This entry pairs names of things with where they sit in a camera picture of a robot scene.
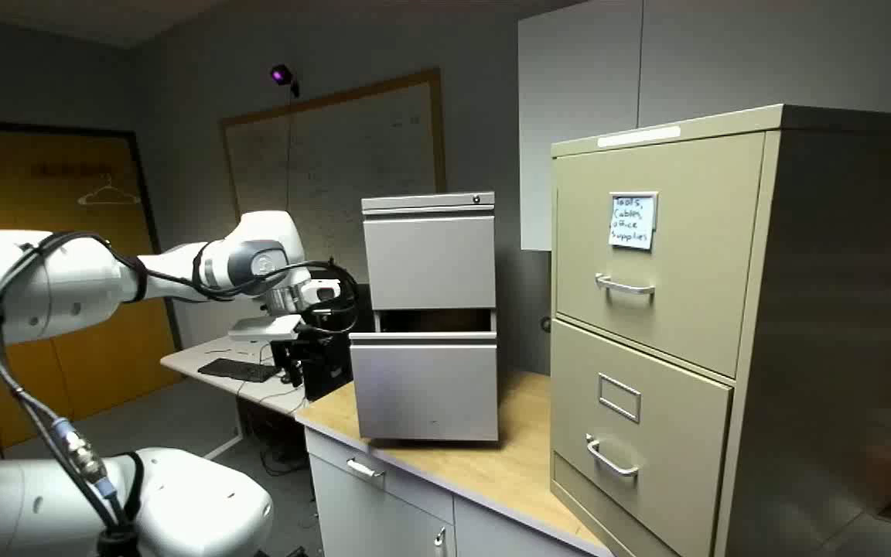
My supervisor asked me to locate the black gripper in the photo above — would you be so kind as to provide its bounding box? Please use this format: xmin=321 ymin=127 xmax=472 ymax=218
xmin=271 ymin=326 xmax=357 ymax=405

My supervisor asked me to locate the grey protruding cabinet drawer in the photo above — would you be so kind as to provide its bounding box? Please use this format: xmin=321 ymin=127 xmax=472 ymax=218
xmin=347 ymin=329 xmax=506 ymax=449

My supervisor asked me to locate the silver cupboard drawer pull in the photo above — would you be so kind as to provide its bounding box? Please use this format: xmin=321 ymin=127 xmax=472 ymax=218
xmin=343 ymin=455 xmax=389 ymax=486

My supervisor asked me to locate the grey plain cabinet drawer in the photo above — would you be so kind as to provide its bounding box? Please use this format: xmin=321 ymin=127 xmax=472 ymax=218
xmin=362 ymin=211 xmax=500 ymax=313

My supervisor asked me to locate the small grey filing cabinet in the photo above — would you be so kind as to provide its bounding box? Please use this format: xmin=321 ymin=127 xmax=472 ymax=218
xmin=351 ymin=188 xmax=506 ymax=449

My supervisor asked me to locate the beige drawer with paper label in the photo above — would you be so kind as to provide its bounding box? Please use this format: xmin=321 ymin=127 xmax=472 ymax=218
xmin=552 ymin=131 xmax=770 ymax=382

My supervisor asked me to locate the large beige filing cabinet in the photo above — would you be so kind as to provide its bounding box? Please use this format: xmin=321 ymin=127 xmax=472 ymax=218
xmin=549 ymin=100 xmax=891 ymax=557

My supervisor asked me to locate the black keyboard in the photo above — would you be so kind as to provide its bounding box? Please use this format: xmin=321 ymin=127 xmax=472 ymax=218
xmin=196 ymin=356 xmax=282 ymax=387

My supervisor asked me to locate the wooden counter with white cupboards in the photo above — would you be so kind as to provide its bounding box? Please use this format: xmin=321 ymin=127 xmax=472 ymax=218
xmin=158 ymin=335 xmax=615 ymax=557

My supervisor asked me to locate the wood framed whiteboard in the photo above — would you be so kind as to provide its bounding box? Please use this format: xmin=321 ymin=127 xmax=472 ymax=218
xmin=219 ymin=66 xmax=450 ymax=289

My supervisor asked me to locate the yellow wooden door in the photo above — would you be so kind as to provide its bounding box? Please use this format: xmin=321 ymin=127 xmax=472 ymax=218
xmin=0 ymin=122 xmax=186 ymax=462

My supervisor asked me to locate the white handwritten label card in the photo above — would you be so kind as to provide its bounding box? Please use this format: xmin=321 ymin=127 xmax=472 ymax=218
xmin=607 ymin=188 xmax=663 ymax=254

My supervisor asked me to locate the white tape strip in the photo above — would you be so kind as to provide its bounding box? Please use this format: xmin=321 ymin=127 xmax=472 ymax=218
xmin=595 ymin=125 xmax=684 ymax=150

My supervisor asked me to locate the black wrist camera with cables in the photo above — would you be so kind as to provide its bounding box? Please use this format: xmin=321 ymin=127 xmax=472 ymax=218
xmin=289 ymin=256 xmax=369 ymax=341

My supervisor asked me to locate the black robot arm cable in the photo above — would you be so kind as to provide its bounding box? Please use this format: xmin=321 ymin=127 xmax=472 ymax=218
xmin=0 ymin=317 xmax=150 ymax=557

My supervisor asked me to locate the wire clothes hanger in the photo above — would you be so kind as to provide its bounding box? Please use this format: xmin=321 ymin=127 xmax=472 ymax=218
xmin=75 ymin=179 xmax=147 ymax=211

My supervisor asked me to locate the camera with purple light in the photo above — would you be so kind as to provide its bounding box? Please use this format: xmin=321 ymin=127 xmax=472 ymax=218
xmin=266 ymin=61 xmax=308 ymax=101

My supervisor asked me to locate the metal drawer handle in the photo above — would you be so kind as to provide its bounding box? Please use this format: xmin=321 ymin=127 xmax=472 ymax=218
xmin=591 ymin=270 xmax=661 ymax=309
xmin=581 ymin=429 xmax=643 ymax=486

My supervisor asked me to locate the beige drawer with empty label frame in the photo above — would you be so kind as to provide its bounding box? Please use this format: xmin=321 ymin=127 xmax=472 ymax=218
xmin=549 ymin=317 xmax=738 ymax=557

